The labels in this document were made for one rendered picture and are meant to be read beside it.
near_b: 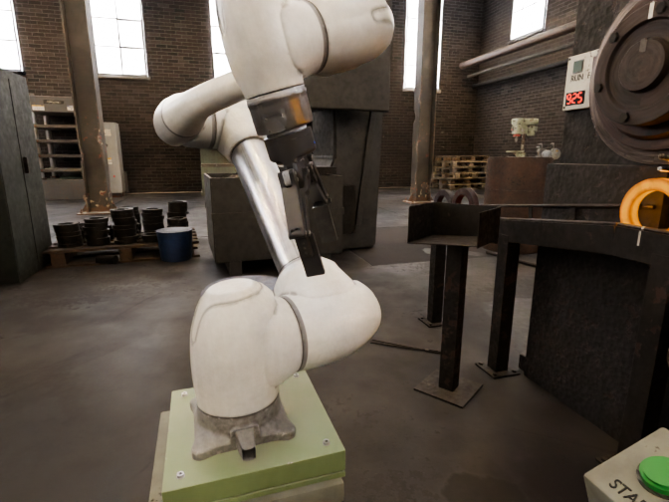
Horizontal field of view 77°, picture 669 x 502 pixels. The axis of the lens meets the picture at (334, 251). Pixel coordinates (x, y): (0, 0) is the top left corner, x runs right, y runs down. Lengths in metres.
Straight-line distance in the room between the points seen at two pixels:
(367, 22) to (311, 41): 0.11
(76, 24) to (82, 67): 0.57
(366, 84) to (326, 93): 0.38
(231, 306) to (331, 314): 0.20
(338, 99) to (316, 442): 3.07
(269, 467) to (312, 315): 0.26
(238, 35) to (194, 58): 10.44
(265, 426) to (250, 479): 0.09
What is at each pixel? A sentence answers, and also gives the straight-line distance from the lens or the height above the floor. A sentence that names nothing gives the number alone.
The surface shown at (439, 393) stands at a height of 0.01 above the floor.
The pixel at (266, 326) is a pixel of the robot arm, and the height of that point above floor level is 0.61.
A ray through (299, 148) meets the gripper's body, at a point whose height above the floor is 0.91.
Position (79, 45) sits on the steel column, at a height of 2.44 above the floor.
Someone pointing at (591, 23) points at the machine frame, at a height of 1.33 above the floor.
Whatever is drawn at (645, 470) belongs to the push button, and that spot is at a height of 0.61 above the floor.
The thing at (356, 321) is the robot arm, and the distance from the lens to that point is 0.85.
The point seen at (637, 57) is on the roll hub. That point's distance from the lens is 1.35.
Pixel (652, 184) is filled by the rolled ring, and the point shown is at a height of 0.83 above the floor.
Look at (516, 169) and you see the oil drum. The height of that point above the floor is 0.77.
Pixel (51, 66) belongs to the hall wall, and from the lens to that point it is 11.45.
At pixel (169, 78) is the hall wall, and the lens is 11.01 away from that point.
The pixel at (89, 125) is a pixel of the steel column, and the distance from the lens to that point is 7.56.
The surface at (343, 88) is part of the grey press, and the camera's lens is 3.64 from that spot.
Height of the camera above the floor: 0.90
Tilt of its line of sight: 13 degrees down
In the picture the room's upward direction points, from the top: straight up
